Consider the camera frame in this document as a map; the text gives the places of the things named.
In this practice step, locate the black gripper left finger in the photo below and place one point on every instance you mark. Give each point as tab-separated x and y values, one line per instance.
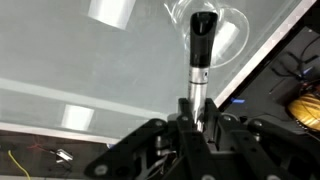
160	150

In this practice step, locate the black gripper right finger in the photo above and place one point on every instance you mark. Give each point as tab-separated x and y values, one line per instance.
253	150

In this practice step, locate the black capped silver marker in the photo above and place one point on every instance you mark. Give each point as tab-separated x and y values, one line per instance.
201	43

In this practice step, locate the clear glass cup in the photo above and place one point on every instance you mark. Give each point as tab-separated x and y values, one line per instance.
240	33

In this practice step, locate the silver power adapter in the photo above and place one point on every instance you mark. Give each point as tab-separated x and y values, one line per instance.
64	156

